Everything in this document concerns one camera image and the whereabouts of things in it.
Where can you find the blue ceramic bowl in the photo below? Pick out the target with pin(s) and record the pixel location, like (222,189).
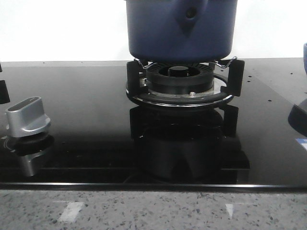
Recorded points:
(305,57)

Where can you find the black pot support grate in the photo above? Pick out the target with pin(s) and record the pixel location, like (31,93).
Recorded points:
(227,83)

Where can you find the blue cooking pot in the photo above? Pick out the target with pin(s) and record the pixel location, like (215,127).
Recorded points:
(180,31)

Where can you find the left black pot support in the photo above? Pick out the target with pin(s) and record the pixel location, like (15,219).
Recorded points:
(4,95)

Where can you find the black gas burner head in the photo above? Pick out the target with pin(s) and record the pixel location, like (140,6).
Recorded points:
(179,78)

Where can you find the black glass gas cooktop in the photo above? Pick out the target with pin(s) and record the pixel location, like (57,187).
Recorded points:
(99,140)

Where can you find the silver stove knob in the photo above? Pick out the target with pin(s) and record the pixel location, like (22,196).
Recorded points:
(27,118)

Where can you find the blue label sticker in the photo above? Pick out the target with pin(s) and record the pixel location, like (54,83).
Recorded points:
(302,142)

